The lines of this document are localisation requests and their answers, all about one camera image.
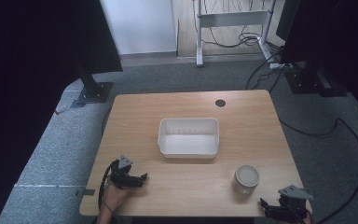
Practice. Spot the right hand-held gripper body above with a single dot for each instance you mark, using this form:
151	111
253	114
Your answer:
292	202

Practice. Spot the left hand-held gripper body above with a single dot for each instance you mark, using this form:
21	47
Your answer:
122	177

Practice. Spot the white plastic bin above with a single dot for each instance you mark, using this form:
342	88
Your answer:
189	143

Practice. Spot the person's left hand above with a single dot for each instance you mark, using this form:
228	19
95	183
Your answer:
115	196

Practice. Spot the person's right hand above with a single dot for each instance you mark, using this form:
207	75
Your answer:
307	218

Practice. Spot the black metal stand with base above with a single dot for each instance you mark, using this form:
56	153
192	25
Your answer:
90	87

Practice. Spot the dark round table grommet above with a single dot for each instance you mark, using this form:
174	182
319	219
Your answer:
220	103

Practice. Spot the white power strip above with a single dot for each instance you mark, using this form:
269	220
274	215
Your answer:
276	65

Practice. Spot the white panel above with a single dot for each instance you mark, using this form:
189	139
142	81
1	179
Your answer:
140	26

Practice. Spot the black curtain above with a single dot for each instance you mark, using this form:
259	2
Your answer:
37	46

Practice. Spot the black monitor on stand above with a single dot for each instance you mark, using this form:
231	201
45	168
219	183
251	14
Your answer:
329	31

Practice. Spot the grey table edge bracket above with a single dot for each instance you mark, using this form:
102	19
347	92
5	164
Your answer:
85	192

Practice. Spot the black stand base plate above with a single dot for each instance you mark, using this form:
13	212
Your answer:
313	84

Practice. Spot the white metal desk frame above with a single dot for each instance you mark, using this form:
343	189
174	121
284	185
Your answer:
233	18

